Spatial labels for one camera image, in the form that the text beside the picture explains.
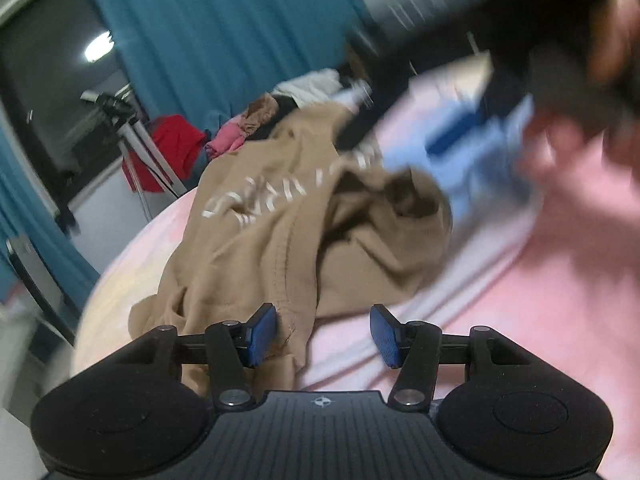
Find tan printed sweatshirt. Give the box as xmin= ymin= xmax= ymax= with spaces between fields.
xmin=128 ymin=102 xmax=452 ymax=390

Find person's right hand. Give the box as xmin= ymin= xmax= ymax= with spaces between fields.
xmin=524 ymin=0 xmax=639 ymax=181

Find pastel tie-dye bed sheet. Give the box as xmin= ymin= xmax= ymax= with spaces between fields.
xmin=70 ymin=141 xmax=639 ymax=479

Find black and white chair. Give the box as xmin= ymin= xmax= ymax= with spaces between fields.
xmin=6 ymin=235 xmax=80 ymax=347

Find red garment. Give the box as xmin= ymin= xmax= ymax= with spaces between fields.
xmin=122 ymin=115 xmax=210 ymax=193

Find pink garment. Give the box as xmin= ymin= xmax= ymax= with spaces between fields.
xmin=205 ymin=120 xmax=245 ymax=160

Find white garment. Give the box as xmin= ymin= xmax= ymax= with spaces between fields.
xmin=271 ymin=68 xmax=343 ymax=108

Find small tan garment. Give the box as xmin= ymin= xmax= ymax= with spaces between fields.
xmin=239 ymin=93 xmax=280 ymax=138

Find left blue curtain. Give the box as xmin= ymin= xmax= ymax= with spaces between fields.
xmin=0 ymin=132 xmax=99 ymax=310

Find blue curtain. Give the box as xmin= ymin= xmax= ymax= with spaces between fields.
xmin=94 ymin=0 xmax=368 ymax=130
xmin=0 ymin=132 xmax=99 ymax=310

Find black garment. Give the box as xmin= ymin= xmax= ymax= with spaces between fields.
xmin=245 ymin=94 xmax=298 ymax=141

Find right blue curtain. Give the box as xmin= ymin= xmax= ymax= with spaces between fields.
xmin=94 ymin=0 xmax=368 ymax=130

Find dark window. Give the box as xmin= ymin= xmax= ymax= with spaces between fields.
xmin=1 ymin=0 xmax=129 ymax=203

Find silver tripod with camera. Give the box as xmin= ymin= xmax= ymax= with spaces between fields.
xmin=80 ymin=88 xmax=186 ymax=222

